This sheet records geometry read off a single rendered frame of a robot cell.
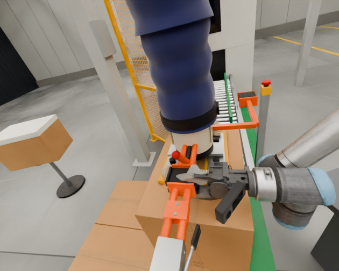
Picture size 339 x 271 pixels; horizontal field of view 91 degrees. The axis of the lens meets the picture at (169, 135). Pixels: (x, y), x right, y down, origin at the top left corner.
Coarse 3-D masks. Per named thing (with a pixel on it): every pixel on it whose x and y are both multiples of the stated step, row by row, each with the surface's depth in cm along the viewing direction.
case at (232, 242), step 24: (168, 144) 92; (240, 144) 79; (240, 168) 68; (144, 192) 68; (168, 192) 66; (144, 216) 60; (192, 216) 56; (240, 216) 52; (216, 240) 57; (240, 240) 53; (192, 264) 76; (216, 264) 69; (240, 264) 64
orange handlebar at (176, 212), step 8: (248, 104) 81; (256, 120) 68; (216, 128) 72; (224, 128) 71; (232, 128) 70; (240, 128) 69; (248, 128) 68; (184, 144) 66; (184, 152) 62; (192, 152) 61; (192, 160) 58; (176, 192) 49; (184, 192) 48; (168, 200) 46; (184, 200) 46; (168, 208) 44; (176, 208) 44; (184, 208) 43; (168, 216) 42; (176, 216) 42; (184, 216) 41; (168, 224) 41; (184, 224) 40; (168, 232) 40; (184, 232) 39; (184, 240) 38
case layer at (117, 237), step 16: (112, 192) 142; (128, 192) 138; (112, 208) 129; (128, 208) 126; (96, 224) 120; (112, 224) 118; (128, 224) 115; (96, 240) 111; (112, 240) 108; (128, 240) 106; (144, 240) 104; (80, 256) 105; (96, 256) 102; (112, 256) 100; (128, 256) 98; (144, 256) 97
